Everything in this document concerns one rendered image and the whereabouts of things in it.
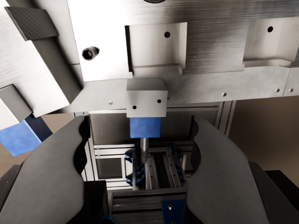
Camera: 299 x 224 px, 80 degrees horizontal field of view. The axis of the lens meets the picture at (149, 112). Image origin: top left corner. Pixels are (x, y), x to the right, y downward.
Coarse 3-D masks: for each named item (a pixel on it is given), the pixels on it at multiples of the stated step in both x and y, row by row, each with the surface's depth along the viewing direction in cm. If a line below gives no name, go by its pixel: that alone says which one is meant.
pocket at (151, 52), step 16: (128, 32) 18; (144, 32) 18; (160, 32) 18; (176, 32) 18; (128, 48) 18; (144, 48) 18; (160, 48) 18; (176, 48) 19; (128, 64) 17; (144, 64) 19; (160, 64) 19; (176, 64) 19
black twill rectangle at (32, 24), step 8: (8, 8) 16; (16, 8) 17; (24, 8) 18; (32, 8) 19; (16, 16) 16; (24, 16) 18; (32, 16) 19; (40, 16) 20; (48, 16) 22; (16, 24) 16; (24, 24) 17; (32, 24) 18; (40, 24) 20; (48, 24) 21; (24, 32) 17; (32, 32) 18; (40, 32) 19; (48, 32) 21; (56, 32) 22; (24, 40) 17
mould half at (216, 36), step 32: (96, 0) 14; (128, 0) 14; (192, 0) 15; (224, 0) 15; (256, 0) 15; (288, 0) 15; (96, 32) 15; (192, 32) 16; (224, 32) 16; (96, 64) 16; (192, 64) 17; (224, 64) 17
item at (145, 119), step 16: (128, 80) 25; (144, 80) 25; (160, 80) 25; (128, 96) 21; (144, 96) 22; (160, 96) 22; (128, 112) 22; (144, 112) 22; (160, 112) 23; (144, 128) 25; (160, 128) 25; (144, 144) 27; (144, 160) 29
